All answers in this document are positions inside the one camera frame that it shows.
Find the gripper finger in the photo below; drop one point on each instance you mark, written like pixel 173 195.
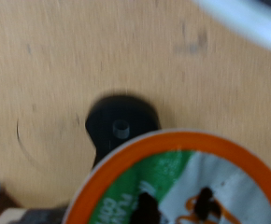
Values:
pixel 32 217

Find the orange rimmed coffee pod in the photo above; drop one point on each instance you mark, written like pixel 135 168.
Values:
pixel 173 146

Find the black keurig coffee machine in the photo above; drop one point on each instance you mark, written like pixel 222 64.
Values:
pixel 110 115

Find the white two-tier turntable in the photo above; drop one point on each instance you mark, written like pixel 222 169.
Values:
pixel 250 21

